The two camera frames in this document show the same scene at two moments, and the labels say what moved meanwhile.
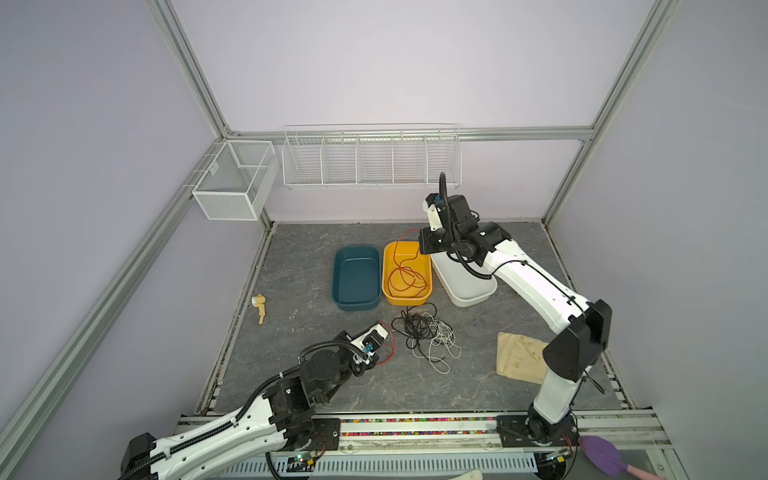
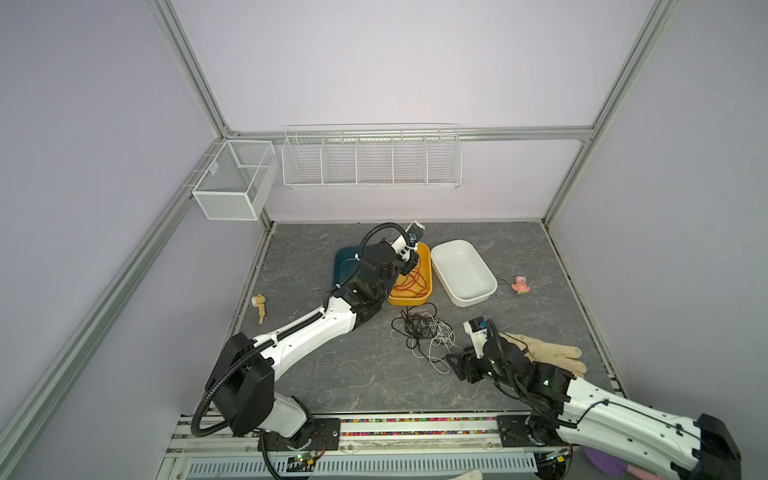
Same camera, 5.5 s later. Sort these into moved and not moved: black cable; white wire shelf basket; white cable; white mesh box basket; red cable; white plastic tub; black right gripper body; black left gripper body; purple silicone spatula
Moved: red cable; black left gripper body; black right gripper body
Not moved: white wire shelf basket; white mesh box basket; black cable; white plastic tub; white cable; purple silicone spatula
